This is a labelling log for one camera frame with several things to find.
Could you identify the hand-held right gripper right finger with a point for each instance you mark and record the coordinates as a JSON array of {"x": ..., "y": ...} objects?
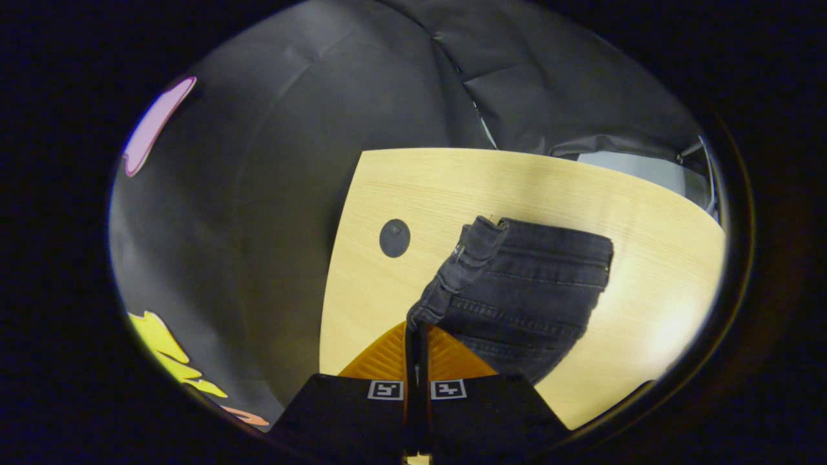
[{"x": 484, "y": 413}]

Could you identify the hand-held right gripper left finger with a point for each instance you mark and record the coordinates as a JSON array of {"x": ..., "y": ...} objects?
[{"x": 342, "y": 413}]

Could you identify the dark denim jeans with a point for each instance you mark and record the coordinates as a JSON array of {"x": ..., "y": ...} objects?
[{"x": 523, "y": 290}]

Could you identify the black backdrop cloth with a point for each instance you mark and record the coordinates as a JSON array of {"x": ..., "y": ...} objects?
[{"x": 271, "y": 194}]

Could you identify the grey metal frame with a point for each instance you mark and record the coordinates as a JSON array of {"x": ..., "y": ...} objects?
[{"x": 704, "y": 174}]

